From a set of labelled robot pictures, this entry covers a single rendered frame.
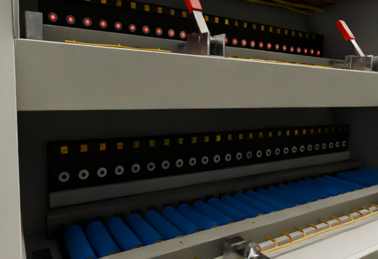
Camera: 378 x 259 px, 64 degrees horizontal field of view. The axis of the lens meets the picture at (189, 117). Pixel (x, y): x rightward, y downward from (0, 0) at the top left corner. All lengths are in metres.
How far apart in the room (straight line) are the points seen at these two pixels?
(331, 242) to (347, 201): 0.08
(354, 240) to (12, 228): 0.32
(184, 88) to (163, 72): 0.02
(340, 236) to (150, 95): 0.26
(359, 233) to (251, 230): 0.14
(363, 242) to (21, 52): 0.35
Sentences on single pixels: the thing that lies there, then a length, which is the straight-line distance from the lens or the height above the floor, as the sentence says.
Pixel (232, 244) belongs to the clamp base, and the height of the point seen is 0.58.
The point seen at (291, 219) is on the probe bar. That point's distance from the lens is 0.35.
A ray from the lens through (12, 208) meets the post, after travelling 0.19.
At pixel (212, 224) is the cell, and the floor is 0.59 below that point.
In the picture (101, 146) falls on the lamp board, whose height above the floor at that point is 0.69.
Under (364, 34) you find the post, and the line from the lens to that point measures 0.71.
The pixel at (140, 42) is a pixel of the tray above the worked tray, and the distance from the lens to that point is 0.32.
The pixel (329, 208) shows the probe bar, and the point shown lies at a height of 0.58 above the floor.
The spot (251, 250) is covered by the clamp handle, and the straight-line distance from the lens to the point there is 0.27.
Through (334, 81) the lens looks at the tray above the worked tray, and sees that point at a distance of 0.40.
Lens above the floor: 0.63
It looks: 13 degrees up
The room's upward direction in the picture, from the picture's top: 10 degrees counter-clockwise
